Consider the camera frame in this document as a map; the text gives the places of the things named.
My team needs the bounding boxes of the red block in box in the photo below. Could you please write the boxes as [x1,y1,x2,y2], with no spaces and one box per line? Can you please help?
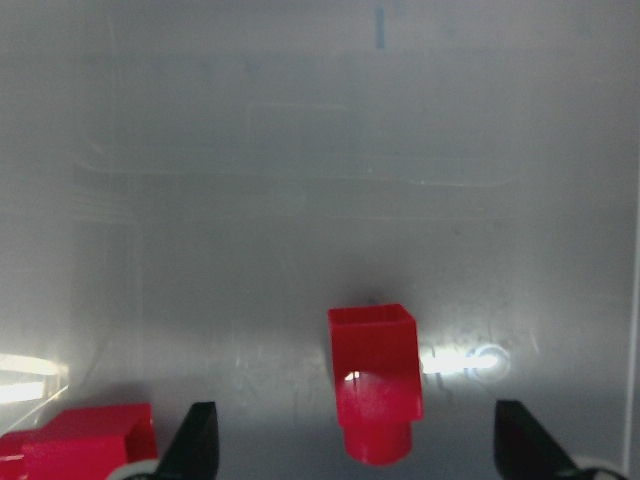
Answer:
[1,403,158,479]

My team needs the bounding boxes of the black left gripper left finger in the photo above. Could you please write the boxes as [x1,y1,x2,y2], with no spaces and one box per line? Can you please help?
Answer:
[151,401,220,480]

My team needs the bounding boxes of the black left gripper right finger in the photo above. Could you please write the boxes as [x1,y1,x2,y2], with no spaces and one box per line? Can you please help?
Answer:
[493,399,625,479]

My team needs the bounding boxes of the red block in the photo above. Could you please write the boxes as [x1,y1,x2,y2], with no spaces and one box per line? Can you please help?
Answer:
[327,304,424,466]
[1,403,158,479]

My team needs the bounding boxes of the clear plastic storage box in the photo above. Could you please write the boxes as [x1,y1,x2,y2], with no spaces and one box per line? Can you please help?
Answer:
[1,1,639,479]

